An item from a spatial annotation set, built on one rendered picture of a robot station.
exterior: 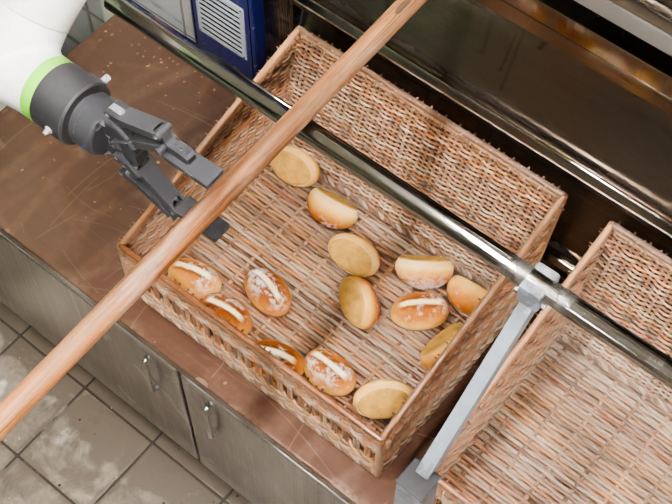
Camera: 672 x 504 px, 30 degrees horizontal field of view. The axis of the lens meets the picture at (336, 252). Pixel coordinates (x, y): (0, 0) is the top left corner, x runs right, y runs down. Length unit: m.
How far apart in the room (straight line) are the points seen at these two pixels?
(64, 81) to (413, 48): 0.62
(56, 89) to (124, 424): 1.25
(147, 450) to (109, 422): 0.11
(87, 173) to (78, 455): 0.67
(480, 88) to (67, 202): 0.80
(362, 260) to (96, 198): 0.51
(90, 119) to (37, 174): 0.78
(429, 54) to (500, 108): 0.14
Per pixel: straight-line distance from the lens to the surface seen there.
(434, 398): 2.02
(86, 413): 2.76
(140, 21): 1.76
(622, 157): 1.88
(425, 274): 2.13
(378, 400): 2.02
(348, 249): 2.15
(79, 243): 2.27
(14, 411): 1.44
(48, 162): 2.37
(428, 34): 1.97
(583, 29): 1.77
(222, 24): 2.34
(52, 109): 1.61
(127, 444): 2.71
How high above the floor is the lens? 2.49
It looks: 59 degrees down
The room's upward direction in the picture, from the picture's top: 1 degrees clockwise
